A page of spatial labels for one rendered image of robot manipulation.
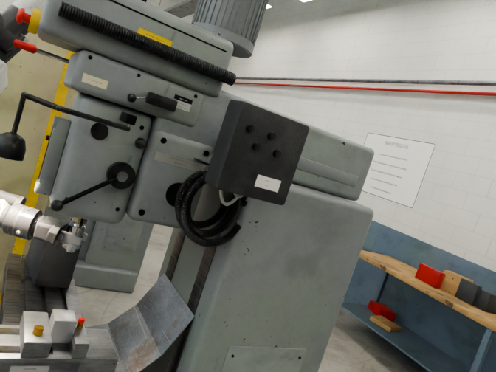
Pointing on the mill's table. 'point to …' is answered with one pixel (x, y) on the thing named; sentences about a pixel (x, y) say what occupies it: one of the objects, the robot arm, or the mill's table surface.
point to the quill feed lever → (117, 177)
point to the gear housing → (130, 86)
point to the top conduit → (100, 25)
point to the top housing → (68, 38)
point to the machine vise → (60, 352)
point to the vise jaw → (39, 349)
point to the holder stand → (51, 263)
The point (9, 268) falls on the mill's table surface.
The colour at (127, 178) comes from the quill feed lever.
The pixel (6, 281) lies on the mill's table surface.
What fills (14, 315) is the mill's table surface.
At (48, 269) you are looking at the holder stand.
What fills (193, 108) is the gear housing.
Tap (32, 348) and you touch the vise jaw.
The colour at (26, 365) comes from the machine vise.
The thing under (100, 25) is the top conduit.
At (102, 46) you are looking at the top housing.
